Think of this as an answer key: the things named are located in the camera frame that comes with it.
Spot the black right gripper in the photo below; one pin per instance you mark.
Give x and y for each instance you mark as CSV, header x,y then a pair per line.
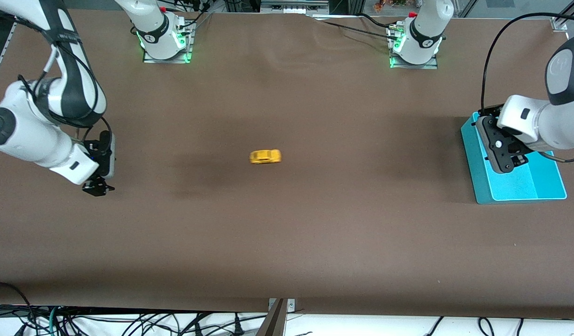
x,y
96,185

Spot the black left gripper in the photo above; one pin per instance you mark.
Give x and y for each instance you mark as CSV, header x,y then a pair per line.
x,y
513,148

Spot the yellow beetle toy car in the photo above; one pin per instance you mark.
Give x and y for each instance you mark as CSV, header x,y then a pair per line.
x,y
265,157

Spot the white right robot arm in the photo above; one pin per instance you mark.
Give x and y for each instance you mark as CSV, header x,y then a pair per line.
x,y
25,135

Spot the turquoise plastic bin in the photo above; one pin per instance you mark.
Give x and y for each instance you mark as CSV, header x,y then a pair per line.
x,y
525,184

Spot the orange background items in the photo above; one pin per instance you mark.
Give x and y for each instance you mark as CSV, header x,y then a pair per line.
x,y
389,5

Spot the white power strip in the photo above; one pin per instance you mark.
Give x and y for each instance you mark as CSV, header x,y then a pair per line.
x,y
294,6

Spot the metal table corner bracket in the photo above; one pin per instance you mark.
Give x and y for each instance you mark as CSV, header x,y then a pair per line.
x,y
559,24

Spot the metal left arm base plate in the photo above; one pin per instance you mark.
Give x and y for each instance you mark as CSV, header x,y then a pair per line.
x,y
415,65

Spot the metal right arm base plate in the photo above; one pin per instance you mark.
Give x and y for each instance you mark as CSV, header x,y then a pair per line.
x,y
189,44

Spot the dark metal post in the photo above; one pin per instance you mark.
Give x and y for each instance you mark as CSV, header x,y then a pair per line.
x,y
273,324

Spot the metal table edge bracket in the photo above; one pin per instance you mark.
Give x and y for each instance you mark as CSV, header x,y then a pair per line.
x,y
291,305

